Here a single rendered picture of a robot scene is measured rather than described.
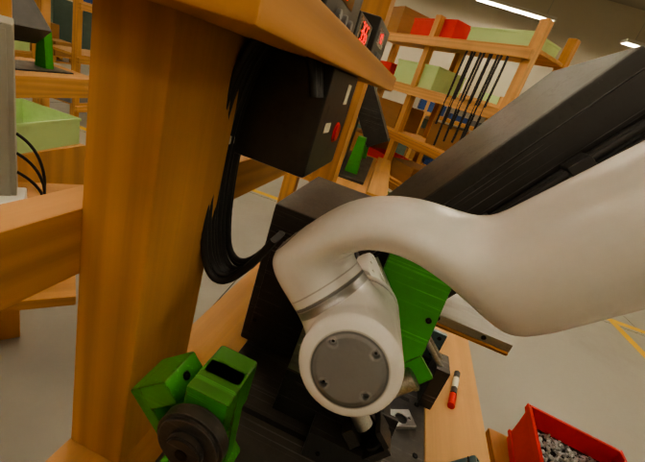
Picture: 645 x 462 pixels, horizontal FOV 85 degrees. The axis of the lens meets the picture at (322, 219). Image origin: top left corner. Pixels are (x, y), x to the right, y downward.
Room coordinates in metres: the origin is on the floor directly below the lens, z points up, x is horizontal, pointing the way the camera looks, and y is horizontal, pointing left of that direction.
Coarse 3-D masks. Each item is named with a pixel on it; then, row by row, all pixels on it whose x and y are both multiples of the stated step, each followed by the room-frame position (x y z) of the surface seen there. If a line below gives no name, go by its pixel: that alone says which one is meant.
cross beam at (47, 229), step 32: (256, 160) 0.80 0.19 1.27; (64, 192) 0.37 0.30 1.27; (0, 224) 0.27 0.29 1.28; (32, 224) 0.29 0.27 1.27; (64, 224) 0.33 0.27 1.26; (0, 256) 0.26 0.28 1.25; (32, 256) 0.29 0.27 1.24; (64, 256) 0.33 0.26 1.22; (0, 288) 0.26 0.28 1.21; (32, 288) 0.29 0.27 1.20
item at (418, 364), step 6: (408, 360) 0.50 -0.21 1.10; (414, 360) 0.50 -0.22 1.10; (420, 360) 0.50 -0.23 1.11; (408, 366) 0.49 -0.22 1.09; (414, 366) 0.49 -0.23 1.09; (420, 366) 0.49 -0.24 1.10; (426, 366) 0.49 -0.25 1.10; (414, 372) 0.49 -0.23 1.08; (420, 372) 0.49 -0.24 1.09; (426, 372) 0.49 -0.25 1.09; (420, 378) 0.49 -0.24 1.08; (426, 378) 0.49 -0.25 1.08; (432, 378) 0.49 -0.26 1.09
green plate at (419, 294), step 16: (400, 256) 0.55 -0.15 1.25; (400, 272) 0.54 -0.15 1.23; (416, 272) 0.54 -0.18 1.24; (400, 288) 0.54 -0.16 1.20; (416, 288) 0.54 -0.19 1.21; (432, 288) 0.53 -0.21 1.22; (448, 288) 0.53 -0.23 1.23; (400, 304) 0.53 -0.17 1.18; (416, 304) 0.53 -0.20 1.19; (432, 304) 0.53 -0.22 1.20; (400, 320) 0.52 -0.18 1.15; (416, 320) 0.52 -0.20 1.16; (432, 320) 0.52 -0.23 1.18; (416, 336) 0.51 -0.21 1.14; (416, 352) 0.50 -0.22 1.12
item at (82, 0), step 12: (72, 0) 4.27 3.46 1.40; (84, 0) 4.42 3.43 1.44; (72, 24) 4.26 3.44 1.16; (72, 36) 4.26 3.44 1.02; (60, 48) 4.33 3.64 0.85; (72, 48) 4.26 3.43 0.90; (72, 60) 4.26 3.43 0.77; (84, 60) 4.33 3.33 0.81; (72, 108) 4.26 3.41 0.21; (84, 108) 4.37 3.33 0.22
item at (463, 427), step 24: (456, 336) 0.93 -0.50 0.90; (456, 360) 0.81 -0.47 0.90; (432, 408) 0.62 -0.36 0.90; (456, 408) 0.64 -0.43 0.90; (480, 408) 0.67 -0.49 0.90; (432, 432) 0.55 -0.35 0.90; (456, 432) 0.57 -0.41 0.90; (480, 432) 0.59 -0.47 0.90; (432, 456) 0.50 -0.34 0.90; (456, 456) 0.52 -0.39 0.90; (480, 456) 0.54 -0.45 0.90
